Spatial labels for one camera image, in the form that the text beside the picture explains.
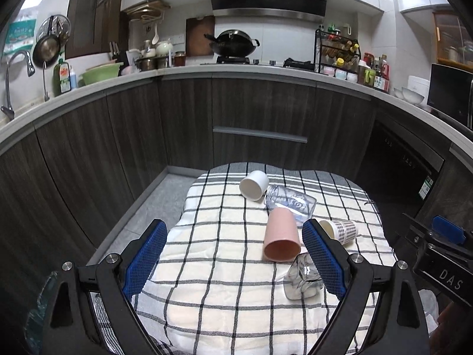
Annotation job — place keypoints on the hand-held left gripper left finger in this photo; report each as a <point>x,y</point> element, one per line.
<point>144,259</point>

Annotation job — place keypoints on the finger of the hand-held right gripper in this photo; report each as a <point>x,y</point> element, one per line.
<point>448,229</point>

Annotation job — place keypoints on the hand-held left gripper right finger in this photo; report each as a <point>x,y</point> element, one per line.
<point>325,259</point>

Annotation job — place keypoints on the pink cup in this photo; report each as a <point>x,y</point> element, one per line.
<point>281,235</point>

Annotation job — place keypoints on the clear faceted glass cup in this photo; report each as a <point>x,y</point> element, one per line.
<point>301,279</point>

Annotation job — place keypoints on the plaid paper cup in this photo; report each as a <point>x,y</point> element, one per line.
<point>342,231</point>

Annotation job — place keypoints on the clear printed glass cup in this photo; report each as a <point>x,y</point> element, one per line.
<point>292,203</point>

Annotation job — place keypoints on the white cup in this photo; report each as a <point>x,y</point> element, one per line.
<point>253,188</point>

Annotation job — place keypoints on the white plastic bag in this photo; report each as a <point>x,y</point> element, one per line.
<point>430,307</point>

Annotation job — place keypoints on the black white checked cloth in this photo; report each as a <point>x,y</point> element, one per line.
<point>221,266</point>

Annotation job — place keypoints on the black built-in dishwasher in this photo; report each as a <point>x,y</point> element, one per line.
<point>399,166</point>

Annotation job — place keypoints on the translucent plastic bag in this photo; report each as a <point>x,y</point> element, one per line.
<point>37,310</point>

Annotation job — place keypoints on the dark wood drawer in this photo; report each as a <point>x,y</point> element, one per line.
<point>258,151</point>

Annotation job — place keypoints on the black microwave oven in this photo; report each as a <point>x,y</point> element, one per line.
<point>449,92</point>

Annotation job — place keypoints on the stack of white bowls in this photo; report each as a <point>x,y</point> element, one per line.
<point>410,95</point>

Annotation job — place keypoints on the white rice cooker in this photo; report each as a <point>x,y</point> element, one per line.
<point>417,85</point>

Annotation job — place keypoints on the row of sauce bottles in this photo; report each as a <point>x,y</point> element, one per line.
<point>375,74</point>

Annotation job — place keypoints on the green plastic basin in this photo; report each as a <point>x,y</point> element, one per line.
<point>99,74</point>

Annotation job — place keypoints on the wooden glass door cabinet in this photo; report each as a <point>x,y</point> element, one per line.
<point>452,37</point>

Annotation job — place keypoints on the small blue white bottle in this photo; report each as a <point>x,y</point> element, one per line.
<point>74,79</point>

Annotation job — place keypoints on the steel cooking pot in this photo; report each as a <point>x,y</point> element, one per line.
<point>146,63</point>

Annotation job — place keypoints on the green dish soap bottle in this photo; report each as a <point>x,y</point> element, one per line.
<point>62,77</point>

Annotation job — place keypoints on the white pitcher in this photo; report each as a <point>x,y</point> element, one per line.
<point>133,58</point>

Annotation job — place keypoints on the brown jar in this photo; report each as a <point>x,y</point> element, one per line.
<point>179,59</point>

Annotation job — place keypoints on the black gas hob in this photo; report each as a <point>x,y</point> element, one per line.
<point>258,63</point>

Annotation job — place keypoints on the white teapot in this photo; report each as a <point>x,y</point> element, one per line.
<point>164,48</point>

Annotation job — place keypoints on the white ladle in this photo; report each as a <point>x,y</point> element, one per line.
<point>155,37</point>

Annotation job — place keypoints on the chrome kitchen faucet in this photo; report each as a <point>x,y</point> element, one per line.
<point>9,81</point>

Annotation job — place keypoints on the brown wooden cutting board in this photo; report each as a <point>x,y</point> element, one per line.
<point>197,37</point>

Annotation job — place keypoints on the hanging frying pan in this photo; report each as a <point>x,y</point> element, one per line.
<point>46,50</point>

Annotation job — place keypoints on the black wok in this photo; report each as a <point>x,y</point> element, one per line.
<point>232,42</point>

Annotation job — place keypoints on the dark wood upper cabinet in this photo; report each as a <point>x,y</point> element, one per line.
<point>94,11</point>

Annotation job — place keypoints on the wall poster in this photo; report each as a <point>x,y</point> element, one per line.
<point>20,33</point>

